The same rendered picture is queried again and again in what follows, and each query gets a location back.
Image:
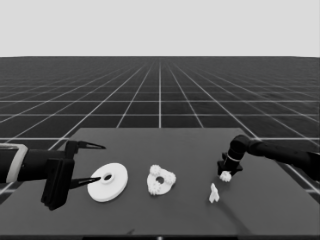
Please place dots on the small white toothed gear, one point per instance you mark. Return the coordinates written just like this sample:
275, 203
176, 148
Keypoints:
152, 169
172, 180
226, 177
151, 190

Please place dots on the small white T-shaped piece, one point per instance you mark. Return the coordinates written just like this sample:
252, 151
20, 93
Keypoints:
213, 195

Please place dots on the large thick white disc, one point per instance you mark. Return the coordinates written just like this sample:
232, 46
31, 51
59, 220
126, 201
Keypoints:
115, 186

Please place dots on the white round carrier with pins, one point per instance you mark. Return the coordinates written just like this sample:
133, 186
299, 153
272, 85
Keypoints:
163, 187

